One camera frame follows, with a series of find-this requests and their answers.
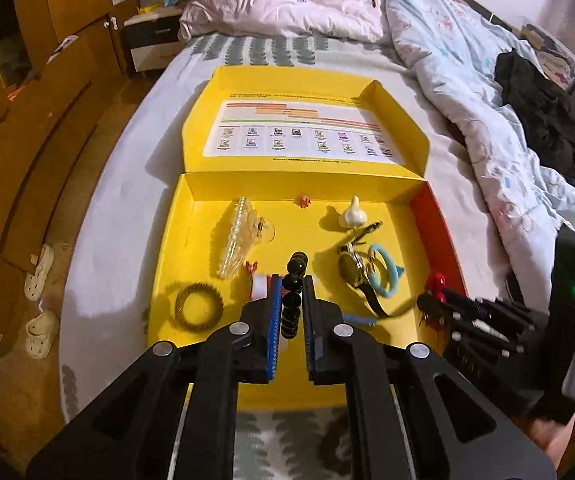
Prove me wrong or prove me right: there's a red cherry hair accessory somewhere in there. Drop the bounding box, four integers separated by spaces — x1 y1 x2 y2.
417 272 446 330

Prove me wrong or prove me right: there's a light blue hair tie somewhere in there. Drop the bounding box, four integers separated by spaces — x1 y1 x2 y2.
365 242 406 299

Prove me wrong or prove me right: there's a santa hat hair clip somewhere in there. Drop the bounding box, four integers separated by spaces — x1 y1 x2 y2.
245 261 271 301

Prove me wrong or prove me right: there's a silver wristwatch black strap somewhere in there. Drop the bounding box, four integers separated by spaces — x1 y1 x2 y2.
335 220 392 320

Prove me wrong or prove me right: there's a person's right hand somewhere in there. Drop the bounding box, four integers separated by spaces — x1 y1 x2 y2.
515 415 575 467

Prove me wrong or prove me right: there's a white slipper near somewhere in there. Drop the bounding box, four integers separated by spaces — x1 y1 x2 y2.
25 310 60 360

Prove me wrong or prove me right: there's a white slipper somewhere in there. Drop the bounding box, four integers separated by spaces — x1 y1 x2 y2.
24 245 55 302
25 310 60 360

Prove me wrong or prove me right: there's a floral white duvet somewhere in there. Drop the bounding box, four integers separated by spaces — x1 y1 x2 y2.
180 0 575 307

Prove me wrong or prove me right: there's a white slipper far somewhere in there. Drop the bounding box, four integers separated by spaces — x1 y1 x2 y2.
24 245 55 302

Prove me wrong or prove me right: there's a white garlic shaped charm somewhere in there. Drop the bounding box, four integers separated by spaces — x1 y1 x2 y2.
338 196 368 230

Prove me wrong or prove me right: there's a black clothing on bed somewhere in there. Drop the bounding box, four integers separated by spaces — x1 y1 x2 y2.
495 50 575 188

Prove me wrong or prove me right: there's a pearl clear hair claw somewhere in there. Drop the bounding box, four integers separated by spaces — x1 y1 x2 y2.
217 196 275 280

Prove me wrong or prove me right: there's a small orange star bead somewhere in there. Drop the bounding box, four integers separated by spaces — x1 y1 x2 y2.
298 195 311 209

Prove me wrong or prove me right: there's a yellow red cardboard box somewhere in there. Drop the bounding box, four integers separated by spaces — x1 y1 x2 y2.
145 64 470 413

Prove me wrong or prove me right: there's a white nightstand dark drawer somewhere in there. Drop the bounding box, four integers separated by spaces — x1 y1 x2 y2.
124 6 184 73

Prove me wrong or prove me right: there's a wooden wardrobe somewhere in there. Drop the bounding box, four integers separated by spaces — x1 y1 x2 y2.
0 0 124 356

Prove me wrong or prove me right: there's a brown spiral hair tie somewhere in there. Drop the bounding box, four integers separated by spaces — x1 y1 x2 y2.
173 280 226 334

